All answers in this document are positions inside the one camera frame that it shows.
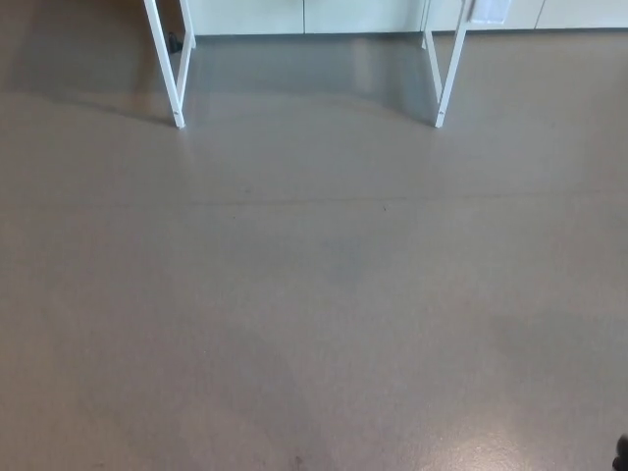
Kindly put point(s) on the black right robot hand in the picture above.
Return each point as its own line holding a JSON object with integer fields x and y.
{"x": 623, "y": 446}

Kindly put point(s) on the white metal table leg frame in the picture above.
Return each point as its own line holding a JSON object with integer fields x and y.
{"x": 167, "y": 64}
{"x": 454, "y": 64}

